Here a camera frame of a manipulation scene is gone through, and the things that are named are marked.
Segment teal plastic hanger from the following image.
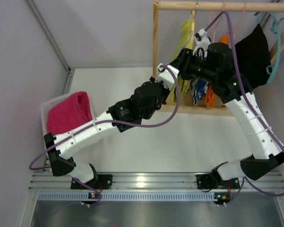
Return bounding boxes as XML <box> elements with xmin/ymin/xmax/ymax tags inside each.
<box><xmin>255</xmin><ymin>2</ymin><xmax>284</xmax><ymax>84</ymax></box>

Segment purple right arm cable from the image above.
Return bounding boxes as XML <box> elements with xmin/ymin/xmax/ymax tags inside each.
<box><xmin>203</xmin><ymin>10</ymin><xmax>284</xmax><ymax>197</ymax></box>

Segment yellow-green trousers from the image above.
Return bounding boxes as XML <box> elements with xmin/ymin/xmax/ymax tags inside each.
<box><xmin>173</xmin><ymin>19</ymin><xmax>195</xmax><ymax>96</ymax></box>

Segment pink wire hanger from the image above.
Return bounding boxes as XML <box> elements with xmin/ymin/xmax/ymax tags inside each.
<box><xmin>232</xmin><ymin>1</ymin><xmax>247</xmax><ymax>40</ymax></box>
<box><xmin>208</xmin><ymin>1</ymin><xmax>227</xmax><ymax>43</ymax></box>

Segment pink trousers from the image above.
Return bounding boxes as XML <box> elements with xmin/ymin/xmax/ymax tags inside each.
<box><xmin>45</xmin><ymin>91</ymin><xmax>93</xmax><ymax>135</ymax></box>

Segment blue patterned trousers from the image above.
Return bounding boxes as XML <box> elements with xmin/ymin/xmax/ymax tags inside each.
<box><xmin>192</xmin><ymin>79</ymin><xmax>210</xmax><ymax>105</ymax></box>

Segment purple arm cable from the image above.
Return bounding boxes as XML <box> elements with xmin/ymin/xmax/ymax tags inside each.
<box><xmin>28</xmin><ymin>65</ymin><xmax>181</xmax><ymax>171</ymax></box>
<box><xmin>203</xmin><ymin>10</ymin><xmax>284</xmax><ymax>197</ymax></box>

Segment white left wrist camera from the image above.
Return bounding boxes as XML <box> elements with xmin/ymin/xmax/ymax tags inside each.
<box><xmin>155</xmin><ymin>63</ymin><xmax>179</xmax><ymax>91</ymax></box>

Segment grey slotted cable duct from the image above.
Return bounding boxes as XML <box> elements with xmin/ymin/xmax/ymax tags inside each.
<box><xmin>38</xmin><ymin>192</ymin><xmax>227</xmax><ymax>201</ymax></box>

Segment orange trousers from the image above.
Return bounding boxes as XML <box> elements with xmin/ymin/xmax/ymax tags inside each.
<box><xmin>204</xmin><ymin>35</ymin><xmax>229</xmax><ymax>109</ymax></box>

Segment aluminium mounting rail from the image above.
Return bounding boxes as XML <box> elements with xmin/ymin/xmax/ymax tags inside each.
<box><xmin>28</xmin><ymin>171</ymin><xmax>284</xmax><ymax>192</ymax></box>

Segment light blue wire hanger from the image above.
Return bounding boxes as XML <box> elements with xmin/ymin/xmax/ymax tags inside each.
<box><xmin>176</xmin><ymin>30</ymin><xmax>194</xmax><ymax>54</ymax></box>

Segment white plastic laundry basket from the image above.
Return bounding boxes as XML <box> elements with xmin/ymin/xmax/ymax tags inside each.
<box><xmin>40</xmin><ymin>92</ymin><xmax>95</xmax><ymax>152</ymax></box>

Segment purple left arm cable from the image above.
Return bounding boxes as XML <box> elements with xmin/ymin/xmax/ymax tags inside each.
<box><xmin>28</xmin><ymin>65</ymin><xmax>181</xmax><ymax>171</ymax></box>

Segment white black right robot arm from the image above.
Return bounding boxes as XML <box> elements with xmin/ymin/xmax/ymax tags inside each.
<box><xmin>170</xmin><ymin>43</ymin><xmax>284</xmax><ymax>182</ymax></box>

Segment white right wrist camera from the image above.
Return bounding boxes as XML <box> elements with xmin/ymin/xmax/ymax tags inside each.
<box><xmin>193</xmin><ymin>28</ymin><xmax>211</xmax><ymax>59</ymax></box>

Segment wooden clothes rack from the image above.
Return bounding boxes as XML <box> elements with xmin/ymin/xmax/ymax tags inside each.
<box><xmin>152</xmin><ymin>0</ymin><xmax>284</xmax><ymax>116</ymax></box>

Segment black trousers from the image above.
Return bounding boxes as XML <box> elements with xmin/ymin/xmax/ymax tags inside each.
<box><xmin>235</xmin><ymin>24</ymin><xmax>272</xmax><ymax>89</ymax></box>

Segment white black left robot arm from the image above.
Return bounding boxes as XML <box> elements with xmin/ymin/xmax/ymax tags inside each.
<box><xmin>44</xmin><ymin>70</ymin><xmax>178</xmax><ymax>186</ymax></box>

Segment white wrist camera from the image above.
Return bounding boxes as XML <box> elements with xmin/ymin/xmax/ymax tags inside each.
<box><xmin>155</xmin><ymin>63</ymin><xmax>179</xmax><ymax>91</ymax></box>
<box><xmin>193</xmin><ymin>28</ymin><xmax>211</xmax><ymax>59</ymax></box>

